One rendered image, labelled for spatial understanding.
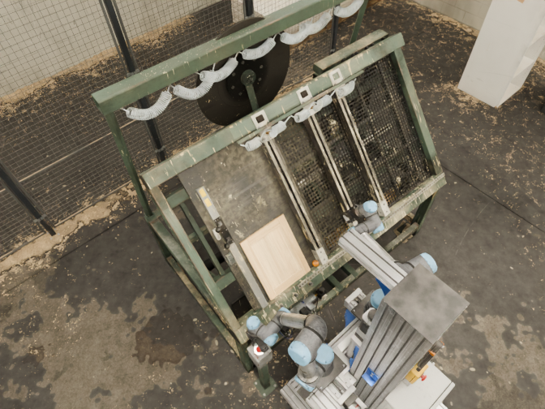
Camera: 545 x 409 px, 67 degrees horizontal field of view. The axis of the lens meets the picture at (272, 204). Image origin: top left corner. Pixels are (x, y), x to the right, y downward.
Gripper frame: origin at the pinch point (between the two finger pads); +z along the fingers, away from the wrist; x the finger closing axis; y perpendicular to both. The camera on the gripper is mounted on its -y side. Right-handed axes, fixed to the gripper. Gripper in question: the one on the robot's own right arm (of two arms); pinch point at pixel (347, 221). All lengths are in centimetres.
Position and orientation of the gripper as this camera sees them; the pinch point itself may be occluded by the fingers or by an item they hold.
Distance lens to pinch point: 281.1
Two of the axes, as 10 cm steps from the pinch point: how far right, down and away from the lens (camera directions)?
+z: -2.8, 2.5, 9.3
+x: -7.5, 5.4, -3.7
